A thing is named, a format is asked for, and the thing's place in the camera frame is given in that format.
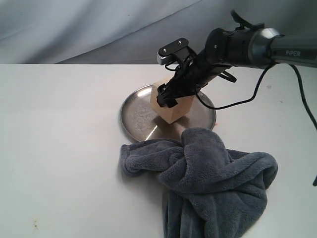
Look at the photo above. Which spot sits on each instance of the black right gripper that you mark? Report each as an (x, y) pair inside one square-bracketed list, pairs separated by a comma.
[(187, 81)]

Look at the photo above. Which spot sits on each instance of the light wooden cube block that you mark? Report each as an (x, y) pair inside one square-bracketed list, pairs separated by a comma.
[(170, 115)]

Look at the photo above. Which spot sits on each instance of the white backdrop cloth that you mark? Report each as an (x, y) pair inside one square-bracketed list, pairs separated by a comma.
[(130, 31)]

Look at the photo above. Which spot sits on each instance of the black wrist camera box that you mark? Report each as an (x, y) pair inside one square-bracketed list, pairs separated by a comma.
[(176, 51)]

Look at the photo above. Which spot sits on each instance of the round stainless steel plate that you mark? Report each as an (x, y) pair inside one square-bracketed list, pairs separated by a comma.
[(140, 122)]

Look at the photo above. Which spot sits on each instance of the blue-grey fleece towel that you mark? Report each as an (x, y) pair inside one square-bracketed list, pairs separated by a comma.
[(212, 191)]

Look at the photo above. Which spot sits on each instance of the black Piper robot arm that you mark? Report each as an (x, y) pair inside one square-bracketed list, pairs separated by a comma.
[(253, 48)]

